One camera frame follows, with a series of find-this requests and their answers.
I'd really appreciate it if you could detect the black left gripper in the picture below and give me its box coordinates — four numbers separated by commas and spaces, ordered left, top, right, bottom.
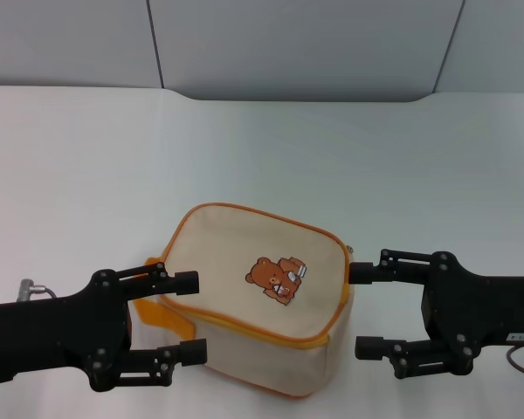
0, 261, 209, 392

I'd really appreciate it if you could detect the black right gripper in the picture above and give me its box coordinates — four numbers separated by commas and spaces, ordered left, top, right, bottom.
348, 248, 524, 379

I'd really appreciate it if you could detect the beige orange bear food bag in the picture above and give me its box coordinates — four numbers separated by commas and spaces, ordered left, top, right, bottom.
133, 202, 355, 401

